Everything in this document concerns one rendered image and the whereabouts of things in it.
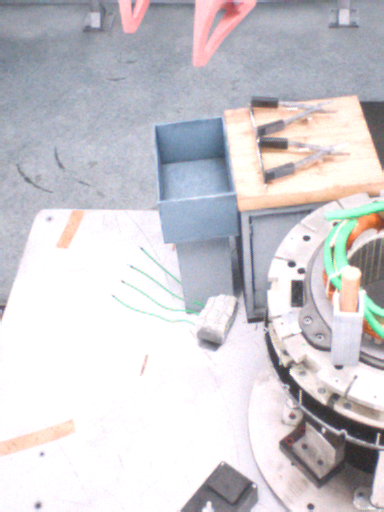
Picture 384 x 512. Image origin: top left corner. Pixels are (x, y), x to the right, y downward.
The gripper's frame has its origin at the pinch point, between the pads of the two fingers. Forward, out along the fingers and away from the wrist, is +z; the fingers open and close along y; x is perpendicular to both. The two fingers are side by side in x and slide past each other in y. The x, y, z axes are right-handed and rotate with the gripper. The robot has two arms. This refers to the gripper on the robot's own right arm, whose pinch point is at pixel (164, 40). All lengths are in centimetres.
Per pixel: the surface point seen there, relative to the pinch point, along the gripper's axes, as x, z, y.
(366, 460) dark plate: 32, 50, 27
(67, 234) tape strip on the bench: 34, 49, -40
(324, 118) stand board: 42.1, 12.0, -2.8
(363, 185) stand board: 35.4, 16.0, 9.7
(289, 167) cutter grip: 28.9, 16.3, 1.7
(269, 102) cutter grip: 36.9, 12.0, -9.4
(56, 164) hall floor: 121, 90, -137
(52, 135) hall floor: 129, 85, -150
